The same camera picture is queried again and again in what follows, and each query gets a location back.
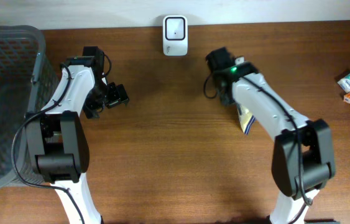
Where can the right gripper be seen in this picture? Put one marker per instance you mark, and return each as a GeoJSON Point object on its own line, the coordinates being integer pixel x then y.
{"type": "Point", "coordinates": [227, 99]}

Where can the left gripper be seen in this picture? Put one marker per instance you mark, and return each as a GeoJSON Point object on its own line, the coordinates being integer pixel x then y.
{"type": "Point", "coordinates": [117, 94]}

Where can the yellow chips bag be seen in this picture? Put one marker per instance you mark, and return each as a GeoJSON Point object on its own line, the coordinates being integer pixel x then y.
{"type": "Point", "coordinates": [246, 118]}

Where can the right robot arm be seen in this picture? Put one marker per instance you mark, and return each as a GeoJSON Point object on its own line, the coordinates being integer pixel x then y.
{"type": "Point", "coordinates": [303, 157]}

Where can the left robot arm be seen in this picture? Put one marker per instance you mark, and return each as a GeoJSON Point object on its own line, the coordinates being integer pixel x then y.
{"type": "Point", "coordinates": [56, 141]}

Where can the white barcode scanner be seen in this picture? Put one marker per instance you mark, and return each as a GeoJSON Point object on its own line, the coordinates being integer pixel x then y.
{"type": "Point", "coordinates": [175, 35]}

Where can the grey plastic basket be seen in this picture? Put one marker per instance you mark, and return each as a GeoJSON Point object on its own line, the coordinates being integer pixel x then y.
{"type": "Point", "coordinates": [27, 83]}

